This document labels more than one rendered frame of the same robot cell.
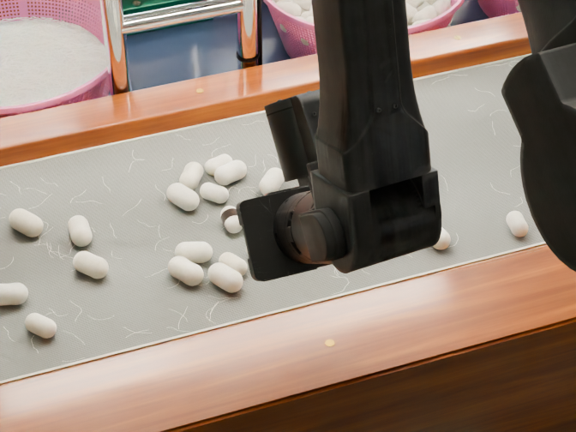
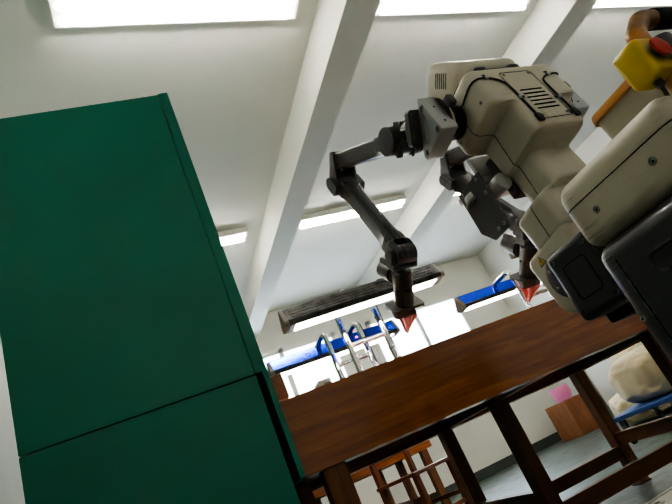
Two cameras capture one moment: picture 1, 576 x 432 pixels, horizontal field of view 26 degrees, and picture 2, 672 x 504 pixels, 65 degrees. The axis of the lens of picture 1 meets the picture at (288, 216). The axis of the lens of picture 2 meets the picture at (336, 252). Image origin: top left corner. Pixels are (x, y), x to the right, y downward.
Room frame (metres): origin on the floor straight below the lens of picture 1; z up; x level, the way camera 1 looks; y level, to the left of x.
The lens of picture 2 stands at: (-0.77, 0.16, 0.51)
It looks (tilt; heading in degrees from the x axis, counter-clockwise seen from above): 23 degrees up; 358
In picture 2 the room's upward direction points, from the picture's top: 25 degrees counter-clockwise
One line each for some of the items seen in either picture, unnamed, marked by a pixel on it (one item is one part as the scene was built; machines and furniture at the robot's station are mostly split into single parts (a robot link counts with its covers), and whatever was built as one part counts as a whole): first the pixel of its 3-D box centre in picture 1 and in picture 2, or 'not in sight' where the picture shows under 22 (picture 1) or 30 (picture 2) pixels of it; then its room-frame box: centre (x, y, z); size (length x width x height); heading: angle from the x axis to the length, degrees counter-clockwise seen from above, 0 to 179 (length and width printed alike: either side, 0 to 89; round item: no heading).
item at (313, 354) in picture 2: not in sight; (334, 347); (1.54, 0.26, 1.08); 0.62 x 0.08 x 0.07; 110
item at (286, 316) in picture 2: not in sight; (363, 294); (1.01, 0.07, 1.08); 0.62 x 0.08 x 0.07; 110
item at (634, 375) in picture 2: not in sight; (654, 368); (3.81, -1.95, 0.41); 0.74 x 0.56 x 0.39; 115
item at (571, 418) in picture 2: not in sight; (571, 409); (6.73, -2.06, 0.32); 0.42 x 0.42 x 0.63; 24
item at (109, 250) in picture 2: not in sight; (141, 330); (1.05, 0.87, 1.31); 1.36 x 0.55 x 0.95; 20
